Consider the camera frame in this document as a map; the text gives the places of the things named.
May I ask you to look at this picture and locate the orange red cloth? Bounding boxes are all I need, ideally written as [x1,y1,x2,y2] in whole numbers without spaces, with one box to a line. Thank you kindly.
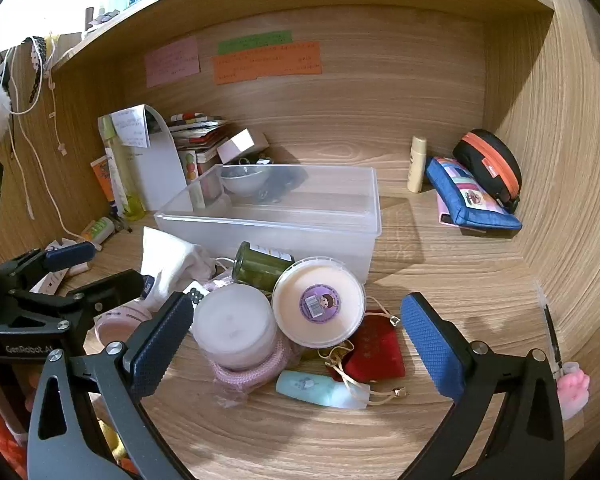
[0,385,36,476]

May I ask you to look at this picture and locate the white cloth drawstring bag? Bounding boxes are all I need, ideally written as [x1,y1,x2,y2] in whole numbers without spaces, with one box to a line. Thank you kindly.
[141,226,218,311]

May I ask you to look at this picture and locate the white frosted round jar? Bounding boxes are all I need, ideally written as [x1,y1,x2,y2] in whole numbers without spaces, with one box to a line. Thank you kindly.
[192,284,278,368]

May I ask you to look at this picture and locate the dark cloth pouch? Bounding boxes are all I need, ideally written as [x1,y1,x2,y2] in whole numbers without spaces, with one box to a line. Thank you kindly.
[257,157,308,204]

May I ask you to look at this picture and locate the cream lip balm tube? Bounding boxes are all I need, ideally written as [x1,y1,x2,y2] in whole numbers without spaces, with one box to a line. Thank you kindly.
[407,136,427,193]

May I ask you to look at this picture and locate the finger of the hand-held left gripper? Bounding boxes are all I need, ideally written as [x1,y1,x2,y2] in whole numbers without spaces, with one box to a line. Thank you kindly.
[11,269,146,332]
[0,241,97,292]

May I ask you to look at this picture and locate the white bowl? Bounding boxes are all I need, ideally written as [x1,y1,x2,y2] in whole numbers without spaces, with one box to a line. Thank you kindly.
[221,164,267,197]

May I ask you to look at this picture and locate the green sticky note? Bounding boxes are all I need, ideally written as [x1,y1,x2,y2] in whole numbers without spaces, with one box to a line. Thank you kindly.
[216,31,293,55]

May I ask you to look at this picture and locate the wooden desk hutch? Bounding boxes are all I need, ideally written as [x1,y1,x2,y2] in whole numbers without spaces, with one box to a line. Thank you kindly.
[0,0,600,441]

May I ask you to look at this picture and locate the blue patchwork pencil case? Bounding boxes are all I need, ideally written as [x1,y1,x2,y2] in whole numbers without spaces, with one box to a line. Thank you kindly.
[426,156,523,233]

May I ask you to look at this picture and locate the pink sticky note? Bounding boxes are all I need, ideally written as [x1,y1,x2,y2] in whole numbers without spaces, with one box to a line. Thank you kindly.
[145,36,202,88]

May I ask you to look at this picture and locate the dark green glass jar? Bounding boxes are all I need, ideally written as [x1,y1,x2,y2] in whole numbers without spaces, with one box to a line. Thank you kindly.
[232,241,296,293]

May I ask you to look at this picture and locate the white cable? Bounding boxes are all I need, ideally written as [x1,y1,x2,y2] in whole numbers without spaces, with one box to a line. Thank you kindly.
[0,34,86,246]

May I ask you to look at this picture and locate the light teal tube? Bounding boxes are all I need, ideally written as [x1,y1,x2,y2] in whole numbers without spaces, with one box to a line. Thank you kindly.
[276,370,371,411]

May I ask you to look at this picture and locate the white paper receipt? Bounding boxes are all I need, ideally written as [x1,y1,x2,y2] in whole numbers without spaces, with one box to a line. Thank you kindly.
[111,106,148,148]

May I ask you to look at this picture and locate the orange packet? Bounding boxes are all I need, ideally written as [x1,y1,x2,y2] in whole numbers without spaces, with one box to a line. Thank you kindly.
[91,156,118,207]

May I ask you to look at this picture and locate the clear plastic storage box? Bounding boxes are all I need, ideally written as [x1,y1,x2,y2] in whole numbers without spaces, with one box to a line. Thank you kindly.
[154,162,383,286]

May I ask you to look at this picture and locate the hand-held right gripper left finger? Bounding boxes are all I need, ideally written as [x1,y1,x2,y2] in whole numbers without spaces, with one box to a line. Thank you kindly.
[27,291,196,480]

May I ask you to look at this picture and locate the pink notebook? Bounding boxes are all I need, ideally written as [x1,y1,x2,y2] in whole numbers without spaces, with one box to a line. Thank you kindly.
[437,194,483,233]

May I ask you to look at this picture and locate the orange sticky note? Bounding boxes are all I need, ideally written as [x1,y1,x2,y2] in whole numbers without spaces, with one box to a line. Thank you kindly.
[212,41,322,85]

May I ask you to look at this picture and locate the red pouch with gold cord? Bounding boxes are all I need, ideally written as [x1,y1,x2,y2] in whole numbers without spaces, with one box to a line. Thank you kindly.
[322,310,408,406]

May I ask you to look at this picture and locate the pink rope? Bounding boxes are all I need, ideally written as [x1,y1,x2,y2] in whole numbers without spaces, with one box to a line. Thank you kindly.
[200,272,306,401]

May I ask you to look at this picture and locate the small white box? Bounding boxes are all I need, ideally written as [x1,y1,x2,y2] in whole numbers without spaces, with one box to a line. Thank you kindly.
[216,129,270,163]

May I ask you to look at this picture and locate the black orange zip case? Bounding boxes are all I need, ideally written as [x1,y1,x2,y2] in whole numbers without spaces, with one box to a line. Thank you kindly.
[452,129,523,211]

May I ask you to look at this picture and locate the white printed packet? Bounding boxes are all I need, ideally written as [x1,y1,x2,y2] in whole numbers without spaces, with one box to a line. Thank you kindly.
[30,239,95,295]

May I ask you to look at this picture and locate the small green white tube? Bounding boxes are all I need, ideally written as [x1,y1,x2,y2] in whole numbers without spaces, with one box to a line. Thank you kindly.
[80,216,120,247]

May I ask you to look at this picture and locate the stack of colourful cards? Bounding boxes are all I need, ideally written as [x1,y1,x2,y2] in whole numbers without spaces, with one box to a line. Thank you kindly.
[167,109,231,152]

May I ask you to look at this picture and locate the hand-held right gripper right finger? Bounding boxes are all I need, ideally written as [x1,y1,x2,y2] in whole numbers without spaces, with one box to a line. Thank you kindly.
[400,291,566,480]

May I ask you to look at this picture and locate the wooden desktop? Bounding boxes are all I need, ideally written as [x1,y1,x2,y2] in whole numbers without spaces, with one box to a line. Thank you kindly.
[0,157,600,480]

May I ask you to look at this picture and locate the pink cat paw pen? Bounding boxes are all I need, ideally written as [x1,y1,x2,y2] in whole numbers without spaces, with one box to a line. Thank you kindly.
[537,282,592,421]

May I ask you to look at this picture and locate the green yellow box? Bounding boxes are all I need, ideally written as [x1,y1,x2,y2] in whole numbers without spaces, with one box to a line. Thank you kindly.
[102,116,147,222]

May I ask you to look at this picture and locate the white tape roll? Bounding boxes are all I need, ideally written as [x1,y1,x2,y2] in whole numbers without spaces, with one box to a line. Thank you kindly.
[271,257,367,348]

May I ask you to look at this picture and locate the fruit print box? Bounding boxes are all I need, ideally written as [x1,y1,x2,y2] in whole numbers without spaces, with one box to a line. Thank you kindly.
[179,149,202,186]

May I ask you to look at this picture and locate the black lace ribbon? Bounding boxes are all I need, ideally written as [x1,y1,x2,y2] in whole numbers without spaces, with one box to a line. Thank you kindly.
[29,36,48,111]

